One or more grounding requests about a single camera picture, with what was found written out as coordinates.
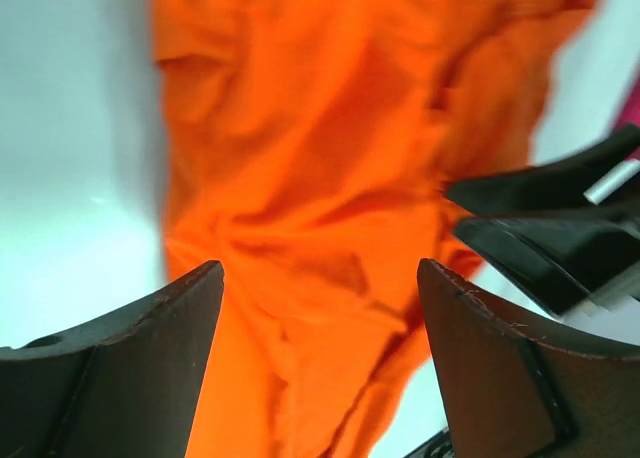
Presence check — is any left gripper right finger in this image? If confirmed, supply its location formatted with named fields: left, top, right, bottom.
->
left=417, top=259, right=639, bottom=457

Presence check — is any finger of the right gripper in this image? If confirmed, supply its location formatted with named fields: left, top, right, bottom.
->
left=445, top=125, right=639, bottom=216
left=454, top=218, right=639, bottom=315

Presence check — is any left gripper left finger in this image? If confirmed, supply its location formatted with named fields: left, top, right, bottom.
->
left=1, top=261, right=224, bottom=458

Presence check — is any orange t shirt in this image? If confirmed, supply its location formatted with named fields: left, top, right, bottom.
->
left=151, top=0, right=595, bottom=457

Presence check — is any folded magenta t shirt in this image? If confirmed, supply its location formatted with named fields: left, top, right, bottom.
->
left=611, top=79, right=639, bottom=169

